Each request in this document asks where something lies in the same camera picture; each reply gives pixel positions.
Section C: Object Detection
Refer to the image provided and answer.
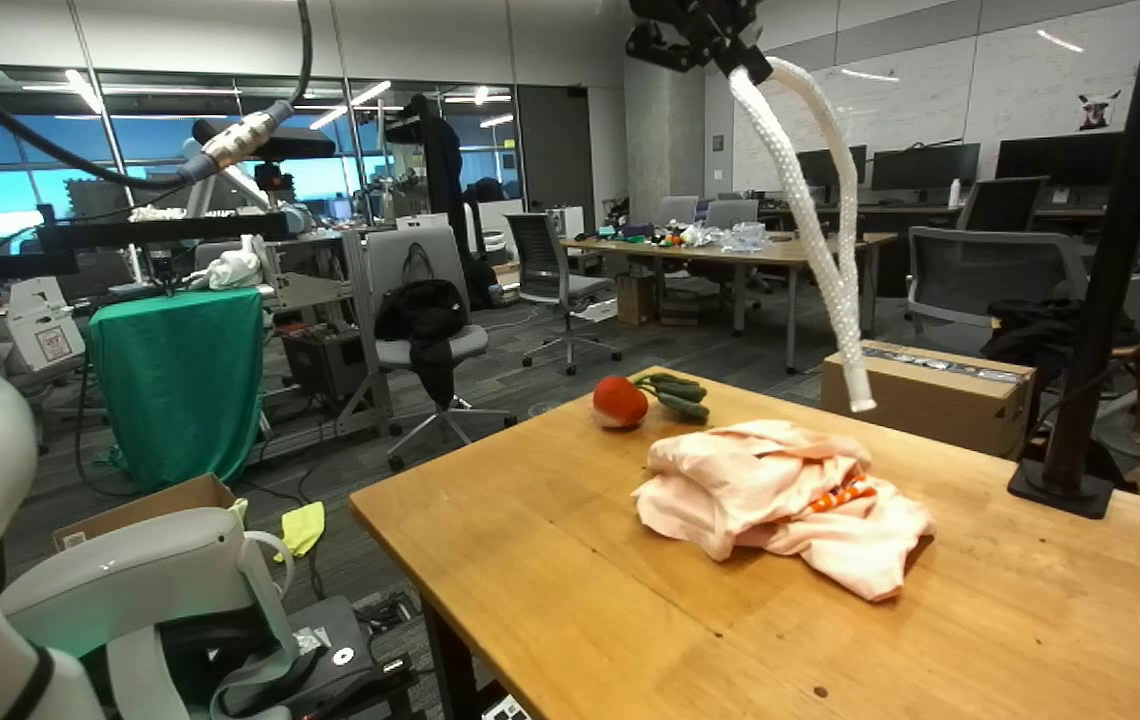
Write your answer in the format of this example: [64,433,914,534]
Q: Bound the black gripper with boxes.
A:
[620,0,775,80]

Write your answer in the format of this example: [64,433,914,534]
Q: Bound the red plush radish green leaves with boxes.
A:
[589,368,717,437]

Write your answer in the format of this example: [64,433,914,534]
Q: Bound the peach t-shirt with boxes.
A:
[626,415,939,609]

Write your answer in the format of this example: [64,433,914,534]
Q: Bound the black computer monitor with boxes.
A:
[781,144,871,209]
[868,139,984,209]
[992,129,1140,209]

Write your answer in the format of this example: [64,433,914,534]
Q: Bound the long wooden desk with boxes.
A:
[577,225,905,376]

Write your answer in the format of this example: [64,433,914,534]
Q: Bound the black mesh office chair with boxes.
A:
[961,171,1057,237]

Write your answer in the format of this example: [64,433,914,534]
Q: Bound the grey mesh office chair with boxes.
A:
[905,225,1095,354]

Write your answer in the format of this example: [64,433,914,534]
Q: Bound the cardboard box with black tape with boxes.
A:
[821,336,1041,460]

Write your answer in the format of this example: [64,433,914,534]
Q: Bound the office chair with black jacket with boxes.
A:
[361,225,519,472]

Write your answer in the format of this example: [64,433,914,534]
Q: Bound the white crumpled bag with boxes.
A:
[179,231,276,298]

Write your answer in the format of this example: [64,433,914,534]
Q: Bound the green cloth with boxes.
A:
[83,286,268,493]

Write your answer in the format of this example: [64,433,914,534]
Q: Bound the black electronics box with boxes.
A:
[185,591,392,720]

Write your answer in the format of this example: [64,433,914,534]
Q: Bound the flat brown cardboard box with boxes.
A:
[59,472,247,550]

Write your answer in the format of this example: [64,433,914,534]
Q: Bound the black camera stand pole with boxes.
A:
[1004,0,1140,521]

